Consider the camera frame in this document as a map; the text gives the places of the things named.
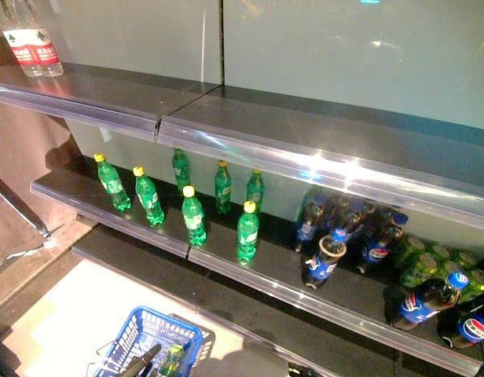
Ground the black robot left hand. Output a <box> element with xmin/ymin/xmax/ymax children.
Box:
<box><xmin>121</xmin><ymin>343</ymin><xmax>163</xmax><ymax>377</ymax></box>

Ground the blue plastic shopping basket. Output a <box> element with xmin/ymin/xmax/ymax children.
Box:
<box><xmin>90</xmin><ymin>306</ymin><xmax>206</xmax><ymax>377</ymax></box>

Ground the green soda bottle yellow cap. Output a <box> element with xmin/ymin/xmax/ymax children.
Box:
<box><xmin>245</xmin><ymin>168</ymin><xmax>265</xmax><ymax>215</ymax></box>
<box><xmin>93</xmin><ymin>152</ymin><xmax>132</xmax><ymax>211</ymax></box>
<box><xmin>214</xmin><ymin>159</ymin><xmax>233</xmax><ymax>215</ymax></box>
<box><xmin>181</xmin><ymin>185</ymin><xmax>207</xmax><ymax>247</ymax></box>
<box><xmin>132</xmin><ymin>166</ymin><xmax>166</xmax><ymax>227</ymax></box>
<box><xmin>170</xmin><ymin>148</ymin><xmax>191</xmax><ymax>193</ymax></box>
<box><xmin>236</xmin><ymin>200</ymin><xmax>261</xmax><ymax>265</ymax></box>

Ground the cola bottle blue label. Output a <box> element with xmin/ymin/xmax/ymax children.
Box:
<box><xmin>354</xmin><ymin>213</ymin><xmax>409</xmax><ymax>276</ymax></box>
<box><xmin>355</xmin><ymin>198</ymin><xmax>379</xmax><ymax>229</ymax></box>
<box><xmin>295</xmin><ymin>198</ymin><xmax>325</xmax><ymax>252</ymax></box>
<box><xmin>324</xmin><ymin>196</ymin><xmax>359</xmax><ymax>236</ymax></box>
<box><xmin>387</xmin><ymin>270</ymin><xmax>471</xmax><ymax>331</ymax></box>
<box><xmin>302</xmin><ymin>228</ymin><xmax>348</xmax><ymax>291</ymax></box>
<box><xmin>438</xmin><ymin>292</ymin><xmax>484</xmax><ymax>350</ymax></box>

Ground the green bottle in basket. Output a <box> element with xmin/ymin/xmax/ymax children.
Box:
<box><xmin>162</xmin><ymin>343</ymin><xmax>186</xmax><ymax>374</ymax></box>

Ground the slanted metal pole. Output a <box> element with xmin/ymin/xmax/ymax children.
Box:
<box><xmin>0</xmin><ymin>172</ymin><xmax>53</xmax><ymax>240</ymax></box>

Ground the brown cloth curtain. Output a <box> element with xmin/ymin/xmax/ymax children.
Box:
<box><xmin>0</xmin><ymin>15</ymin><xmax>86</xmax><ymax>276</ymax></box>

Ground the clear water bottle red label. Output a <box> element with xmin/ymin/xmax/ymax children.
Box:
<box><xmin>17</xmin><ymin>0</ymin><xmax>65</xmax><ymax>77</ymax></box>
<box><xmin>0</xmin><ymin>0</ymin><xmax>41</xmax><ymax>78</ymax></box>

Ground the dark shelf board clear rail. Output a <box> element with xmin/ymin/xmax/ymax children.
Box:
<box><xmin>29</xmin><ymin>155</ymin><xmax>193</xmax><ymax>259</ymax></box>
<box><xmin>188</xmin><ymin>184</ymin><xmax>484</xmax><ymax>377</ymax></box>
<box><xmin>0</xmin><ymin>61</ymin><xmax>224</xmax><ymax>143</ymax></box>
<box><xmin>157</xmin><ymin>83</ymin><xmax>484</xmax><ymax>236</ymax></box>

